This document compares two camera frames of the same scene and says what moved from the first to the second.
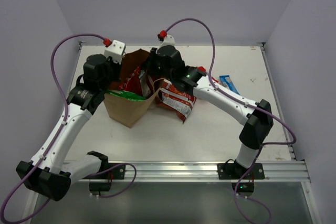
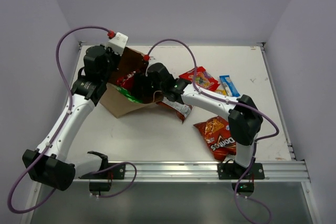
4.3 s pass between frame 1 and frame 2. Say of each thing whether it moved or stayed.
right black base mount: stayed
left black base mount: stayed
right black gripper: moved
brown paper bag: moved
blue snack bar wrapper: stayed
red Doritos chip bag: stayed
